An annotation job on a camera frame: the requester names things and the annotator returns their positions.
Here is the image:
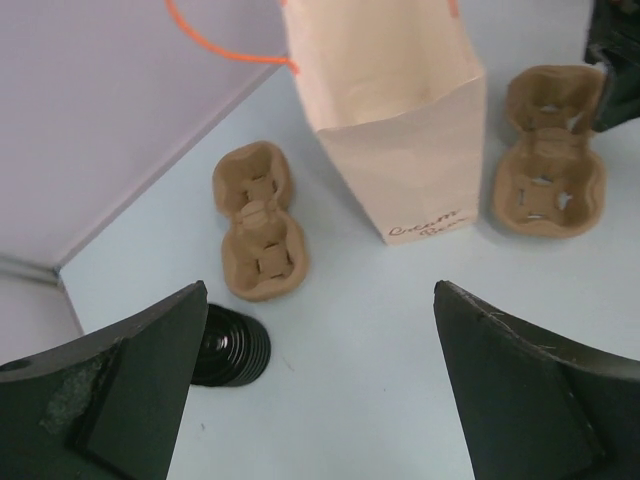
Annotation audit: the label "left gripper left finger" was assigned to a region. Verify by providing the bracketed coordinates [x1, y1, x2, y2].
[1, 281, 208, 479]

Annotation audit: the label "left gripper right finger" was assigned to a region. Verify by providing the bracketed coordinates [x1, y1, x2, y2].
[434, 281, 639, 480]

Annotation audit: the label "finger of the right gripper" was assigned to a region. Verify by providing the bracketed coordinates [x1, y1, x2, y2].
[583, 0, 639, 133]

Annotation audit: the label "brown pulp cup carrier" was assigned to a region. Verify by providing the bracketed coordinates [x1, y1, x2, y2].
[492, 65, 607, 238]

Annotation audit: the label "beige paper takeout bag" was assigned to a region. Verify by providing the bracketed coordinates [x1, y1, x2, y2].
[271, 0, 487, 245]

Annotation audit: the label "black lid stack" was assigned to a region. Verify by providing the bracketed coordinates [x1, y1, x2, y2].
[191, 303, 271, 387]

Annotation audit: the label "stacked brown pulp carriers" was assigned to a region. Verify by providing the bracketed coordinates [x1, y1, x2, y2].
[212, 141, 310, 302]

